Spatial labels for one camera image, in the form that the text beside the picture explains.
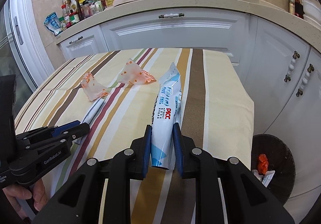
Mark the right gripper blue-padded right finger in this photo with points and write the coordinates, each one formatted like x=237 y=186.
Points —
x=179 y=148

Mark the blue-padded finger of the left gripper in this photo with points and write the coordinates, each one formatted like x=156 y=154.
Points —
x=63 y=128
x=64 y=141

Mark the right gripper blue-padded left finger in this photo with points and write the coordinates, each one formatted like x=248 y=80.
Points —
x=145 y=151

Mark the white blue PICC pouch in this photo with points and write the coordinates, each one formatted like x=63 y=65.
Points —
x=166 y=113

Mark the white chopstick sleeve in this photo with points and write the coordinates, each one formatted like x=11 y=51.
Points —
x=93 y=111

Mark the orange dotted wrapper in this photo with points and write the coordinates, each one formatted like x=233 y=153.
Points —
x=133 y=74
x=92 y=88

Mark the large orange plastic bag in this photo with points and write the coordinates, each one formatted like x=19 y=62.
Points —
x=262 y=166

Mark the white DHA packaging pouch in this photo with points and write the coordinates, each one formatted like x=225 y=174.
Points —
x=264 y=179

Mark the black trash bin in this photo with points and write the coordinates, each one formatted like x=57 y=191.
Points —
x=280 y=160

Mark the person's left hand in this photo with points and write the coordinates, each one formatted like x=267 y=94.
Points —
x=15 y=192

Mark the striped tablecloth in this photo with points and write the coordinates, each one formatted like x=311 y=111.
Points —
x=216 y=111

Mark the blue white snack bag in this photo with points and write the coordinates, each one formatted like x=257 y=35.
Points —
x=52 y=23

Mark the white spice rack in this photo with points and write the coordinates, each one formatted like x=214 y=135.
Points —
x=75 y=2

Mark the red packet by bottle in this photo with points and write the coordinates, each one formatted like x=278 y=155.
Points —
x=299 y=9

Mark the dark oil bottle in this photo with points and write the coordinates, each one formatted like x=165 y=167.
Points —
x=292 y=6

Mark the white stacked bowls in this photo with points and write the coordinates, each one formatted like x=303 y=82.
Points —
x=312 y=13

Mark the drawer handle left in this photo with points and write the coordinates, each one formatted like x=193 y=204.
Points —
x=76 y=40

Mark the drawer handle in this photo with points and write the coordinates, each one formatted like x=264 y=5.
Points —
x=171 y=15
x=76 y=40

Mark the drawer handle centre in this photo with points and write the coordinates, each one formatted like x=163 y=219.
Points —
x=171 y=15

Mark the cabinet door handle left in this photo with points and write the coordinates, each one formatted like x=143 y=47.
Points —
x=291 y=66

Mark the cabinet door handle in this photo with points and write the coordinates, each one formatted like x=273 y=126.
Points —
x=305 y=80
x=291 y=66

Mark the cabinet door handle right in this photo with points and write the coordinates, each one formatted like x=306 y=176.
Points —
x=305 y=80

